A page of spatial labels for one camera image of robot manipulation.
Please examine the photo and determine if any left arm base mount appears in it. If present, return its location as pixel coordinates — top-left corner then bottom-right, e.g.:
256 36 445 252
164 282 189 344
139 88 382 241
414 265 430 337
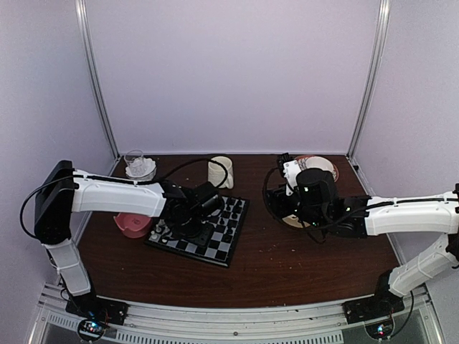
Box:
65 297 128 343

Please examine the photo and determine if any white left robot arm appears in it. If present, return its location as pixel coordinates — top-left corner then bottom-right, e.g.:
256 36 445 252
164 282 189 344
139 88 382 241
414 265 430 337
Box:
32 161 222 318

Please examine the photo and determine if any pink bowl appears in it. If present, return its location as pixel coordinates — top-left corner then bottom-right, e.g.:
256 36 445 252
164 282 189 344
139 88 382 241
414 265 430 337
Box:
113 213 153 239

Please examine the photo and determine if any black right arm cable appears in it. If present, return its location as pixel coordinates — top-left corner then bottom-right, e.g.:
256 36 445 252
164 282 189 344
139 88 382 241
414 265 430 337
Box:
262 166 329 244

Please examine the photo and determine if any aluminium frame post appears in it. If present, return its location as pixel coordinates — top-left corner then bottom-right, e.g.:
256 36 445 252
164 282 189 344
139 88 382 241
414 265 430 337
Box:
346 0 391 161
75 0 120 160

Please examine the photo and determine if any clear glass cup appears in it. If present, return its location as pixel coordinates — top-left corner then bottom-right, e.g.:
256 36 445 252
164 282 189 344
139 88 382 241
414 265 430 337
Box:
124 149 144 173

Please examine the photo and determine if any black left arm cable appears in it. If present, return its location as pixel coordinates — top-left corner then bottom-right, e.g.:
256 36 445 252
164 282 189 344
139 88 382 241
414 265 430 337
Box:
19 158 230 239

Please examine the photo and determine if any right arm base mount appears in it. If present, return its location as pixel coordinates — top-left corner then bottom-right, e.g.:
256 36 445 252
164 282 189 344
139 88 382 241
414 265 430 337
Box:
342 295 404 341

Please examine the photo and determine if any cream bowl of black pieces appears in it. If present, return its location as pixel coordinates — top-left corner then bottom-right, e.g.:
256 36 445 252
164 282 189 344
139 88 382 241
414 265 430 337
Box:
282 215 303 229

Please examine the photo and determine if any aluminium front rail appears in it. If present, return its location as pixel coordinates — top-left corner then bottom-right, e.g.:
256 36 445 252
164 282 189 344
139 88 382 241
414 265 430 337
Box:
25 283 447 343

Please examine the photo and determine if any aluminium frame post left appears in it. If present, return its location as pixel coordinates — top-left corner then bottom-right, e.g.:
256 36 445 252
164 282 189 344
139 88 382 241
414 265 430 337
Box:
75 0 120 160

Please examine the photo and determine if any white ceramic cup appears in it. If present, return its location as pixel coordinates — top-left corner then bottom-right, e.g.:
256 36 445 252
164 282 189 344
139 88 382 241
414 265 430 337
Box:
305 156 333 173

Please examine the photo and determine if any floral patterned saucer plate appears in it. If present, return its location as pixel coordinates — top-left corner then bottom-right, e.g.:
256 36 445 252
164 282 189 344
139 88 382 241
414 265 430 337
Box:
295 155 339 181

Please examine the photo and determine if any aluminium frame post right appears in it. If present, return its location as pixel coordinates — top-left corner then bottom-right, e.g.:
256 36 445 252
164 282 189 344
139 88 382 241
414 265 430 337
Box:
346 0 391 161

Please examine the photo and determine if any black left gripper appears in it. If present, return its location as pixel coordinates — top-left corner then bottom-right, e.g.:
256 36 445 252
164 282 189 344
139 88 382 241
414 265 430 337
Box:
171 215 216 249

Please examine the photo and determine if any white ribbed ceramic mug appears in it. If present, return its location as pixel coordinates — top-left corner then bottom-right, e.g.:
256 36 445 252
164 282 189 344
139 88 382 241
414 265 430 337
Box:
207 156 234 189

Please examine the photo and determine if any black and white chessboard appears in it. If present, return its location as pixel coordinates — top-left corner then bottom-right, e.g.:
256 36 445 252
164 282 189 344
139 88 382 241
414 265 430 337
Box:
144 196 250 268

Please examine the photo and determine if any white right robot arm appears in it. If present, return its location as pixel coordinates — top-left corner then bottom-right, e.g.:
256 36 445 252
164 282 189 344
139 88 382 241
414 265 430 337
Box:
262 168 458 317

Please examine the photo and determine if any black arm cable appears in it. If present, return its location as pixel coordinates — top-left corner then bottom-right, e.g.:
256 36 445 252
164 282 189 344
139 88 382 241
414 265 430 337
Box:
19 158 230 239
262 166 329 244

